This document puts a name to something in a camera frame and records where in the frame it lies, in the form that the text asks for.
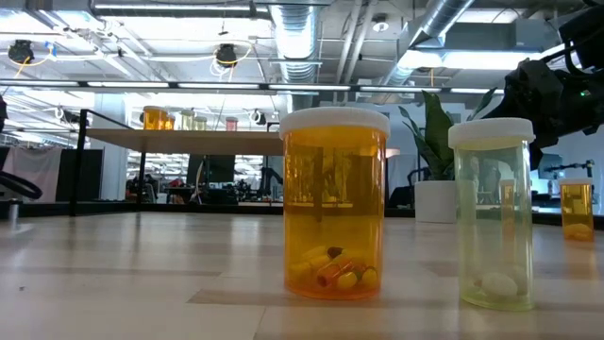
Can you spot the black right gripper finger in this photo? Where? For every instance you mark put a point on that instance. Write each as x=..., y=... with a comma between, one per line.
x=535, y=153
x=509, y=106

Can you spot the large white cap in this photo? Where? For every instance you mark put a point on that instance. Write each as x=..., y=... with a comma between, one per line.
x=335, y=198

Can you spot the small pink pill bottle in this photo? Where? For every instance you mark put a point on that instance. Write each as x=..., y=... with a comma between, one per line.
x=231, y=124

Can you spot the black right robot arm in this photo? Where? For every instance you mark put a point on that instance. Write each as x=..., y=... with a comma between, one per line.
x=585, y=38

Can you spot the black monitor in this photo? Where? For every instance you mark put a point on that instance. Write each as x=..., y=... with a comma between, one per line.
x=553, y=165
x=222, y=167

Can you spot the green snake plant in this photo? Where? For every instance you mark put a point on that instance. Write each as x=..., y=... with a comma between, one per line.
x=436, y=137

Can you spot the black chair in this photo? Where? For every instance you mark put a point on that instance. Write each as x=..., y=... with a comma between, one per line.
x=401, y=196

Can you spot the white ceiling sensor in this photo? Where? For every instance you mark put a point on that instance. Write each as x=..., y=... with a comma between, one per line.
x=380, y=26

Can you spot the black LED light bar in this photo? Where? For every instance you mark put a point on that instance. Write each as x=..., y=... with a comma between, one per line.
x=217, y=85

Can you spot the person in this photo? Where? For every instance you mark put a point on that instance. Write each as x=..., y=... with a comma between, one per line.
x=178, y=182
x=150, y=185

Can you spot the black partition panel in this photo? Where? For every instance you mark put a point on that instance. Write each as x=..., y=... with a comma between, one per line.
x=80, y=175

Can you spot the grey hanging cloth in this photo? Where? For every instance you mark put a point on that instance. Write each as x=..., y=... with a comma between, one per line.
x=35, y=165

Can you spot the silver spiral air duct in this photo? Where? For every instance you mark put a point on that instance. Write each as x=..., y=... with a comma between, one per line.
x=439, y=19
x=297, y=47

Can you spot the black metal shelf frame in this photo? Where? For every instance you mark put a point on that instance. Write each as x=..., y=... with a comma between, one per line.
x=81, y=165

